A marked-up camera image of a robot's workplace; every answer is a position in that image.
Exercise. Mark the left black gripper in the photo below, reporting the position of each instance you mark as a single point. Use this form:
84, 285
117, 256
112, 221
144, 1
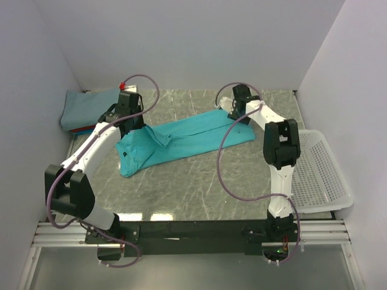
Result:
140, 124

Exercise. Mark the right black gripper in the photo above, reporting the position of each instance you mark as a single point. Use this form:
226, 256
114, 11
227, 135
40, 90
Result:
245, 121

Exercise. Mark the turquoise polo shirt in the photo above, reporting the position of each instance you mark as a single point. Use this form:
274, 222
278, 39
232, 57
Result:
184, 138

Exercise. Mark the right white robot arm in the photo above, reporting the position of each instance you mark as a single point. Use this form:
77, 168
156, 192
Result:
281, 150

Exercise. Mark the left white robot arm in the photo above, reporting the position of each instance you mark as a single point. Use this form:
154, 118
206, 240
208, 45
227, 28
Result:
67, 186

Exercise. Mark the folded red t shirt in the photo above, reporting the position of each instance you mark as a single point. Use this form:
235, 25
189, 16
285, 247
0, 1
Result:
88, 128

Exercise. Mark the folded grey-blue t shirt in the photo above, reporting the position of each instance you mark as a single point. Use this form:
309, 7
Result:
84, 109

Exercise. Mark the folded teal t shirt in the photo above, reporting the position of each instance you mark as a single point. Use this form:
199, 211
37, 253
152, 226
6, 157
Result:
81, 133

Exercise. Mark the white plastic basket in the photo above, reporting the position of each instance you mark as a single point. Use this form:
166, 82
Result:
317, 182

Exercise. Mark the black base beam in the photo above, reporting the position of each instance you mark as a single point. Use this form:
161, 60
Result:
207, 237

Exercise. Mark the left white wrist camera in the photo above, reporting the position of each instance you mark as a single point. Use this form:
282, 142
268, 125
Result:
128, 88

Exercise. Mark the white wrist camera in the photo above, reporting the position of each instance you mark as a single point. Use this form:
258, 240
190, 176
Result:
226, 104
128, 88

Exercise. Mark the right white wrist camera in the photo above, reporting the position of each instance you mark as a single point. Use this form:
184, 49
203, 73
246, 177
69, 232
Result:
226, 104

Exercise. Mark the aluminium frame rail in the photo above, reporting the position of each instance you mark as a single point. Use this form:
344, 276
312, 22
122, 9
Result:
320, 232

